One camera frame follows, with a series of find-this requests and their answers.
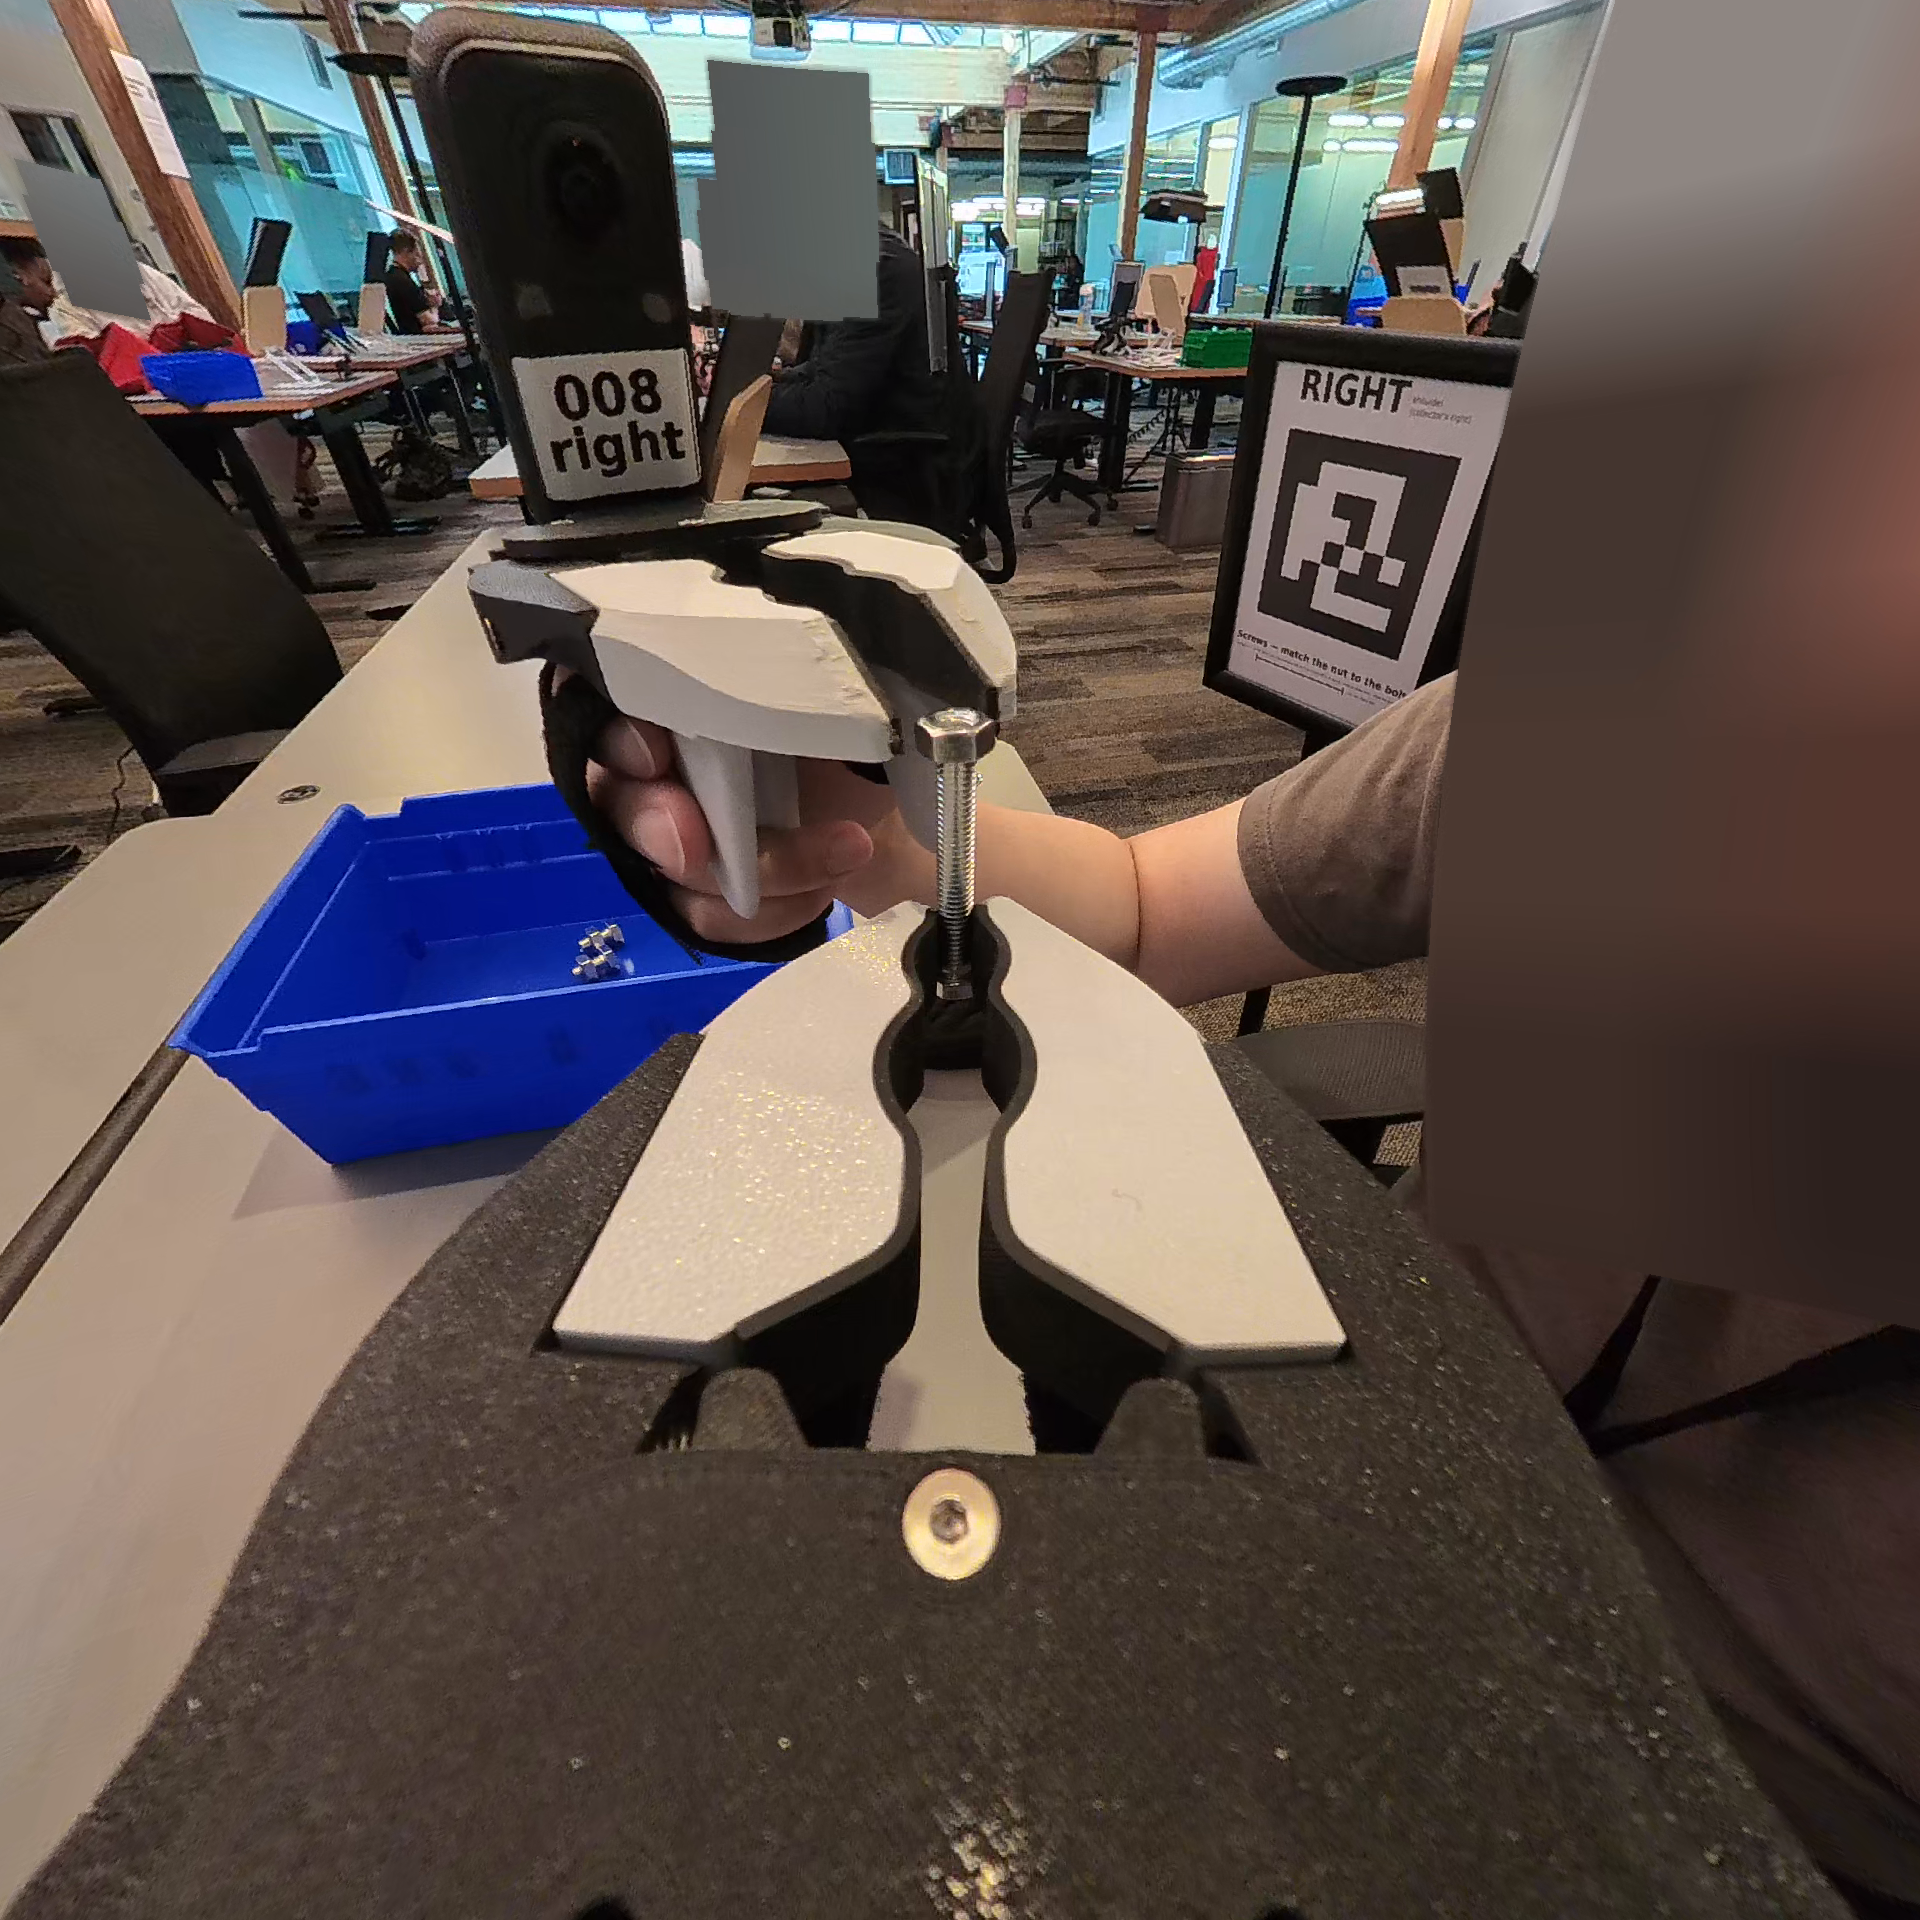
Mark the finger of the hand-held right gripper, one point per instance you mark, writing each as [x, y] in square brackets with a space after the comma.
[945, 592]
[721, 661]

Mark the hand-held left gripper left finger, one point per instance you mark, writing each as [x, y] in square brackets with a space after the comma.
[765, 1154]

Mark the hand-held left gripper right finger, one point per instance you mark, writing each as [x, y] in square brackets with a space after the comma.
[1155, 1171]

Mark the long silver hex bolt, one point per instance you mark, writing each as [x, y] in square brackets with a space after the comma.
[957, 840]

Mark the blue plastic bin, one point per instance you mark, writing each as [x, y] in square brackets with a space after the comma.
[421, 1078]

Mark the person's right hand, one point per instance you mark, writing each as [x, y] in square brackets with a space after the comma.
[668, 840]

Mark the wooden top desk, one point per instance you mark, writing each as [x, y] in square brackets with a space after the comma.
[797, 464]
[317, 382]
[1155, 364]

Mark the small silver fasteners pile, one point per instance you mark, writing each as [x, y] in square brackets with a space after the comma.
[601, 956]

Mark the grey trash bin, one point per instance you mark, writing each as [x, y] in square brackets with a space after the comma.
[1194, 504]

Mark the green storage bin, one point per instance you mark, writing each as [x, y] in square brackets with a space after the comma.
[1217, 347]

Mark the person's grey t-shirt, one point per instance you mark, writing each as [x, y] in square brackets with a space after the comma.
[1337, 840]

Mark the blue storage bin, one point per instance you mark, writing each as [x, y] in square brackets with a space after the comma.
[203, 377]

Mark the framed marker sign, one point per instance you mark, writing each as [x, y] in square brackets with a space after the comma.
[1358, 524]

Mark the black mesh office chair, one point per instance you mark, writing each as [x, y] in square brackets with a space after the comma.
[135, 569]

